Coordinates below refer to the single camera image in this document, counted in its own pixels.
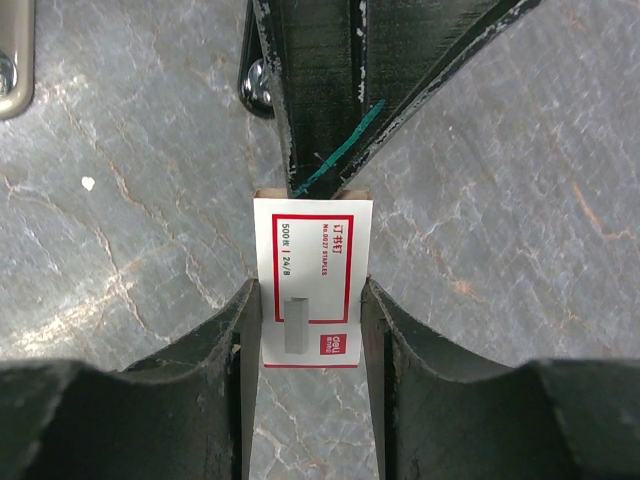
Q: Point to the silver and black stapler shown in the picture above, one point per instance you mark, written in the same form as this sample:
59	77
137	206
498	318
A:
17	56

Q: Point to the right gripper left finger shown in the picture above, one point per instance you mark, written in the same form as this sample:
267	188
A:
184	412

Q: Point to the red white staple box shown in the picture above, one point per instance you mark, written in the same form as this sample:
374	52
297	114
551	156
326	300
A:
312	263

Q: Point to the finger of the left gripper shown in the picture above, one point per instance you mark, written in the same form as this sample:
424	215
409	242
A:
411	49
312	54

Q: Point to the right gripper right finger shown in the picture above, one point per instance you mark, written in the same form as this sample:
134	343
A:
440	411

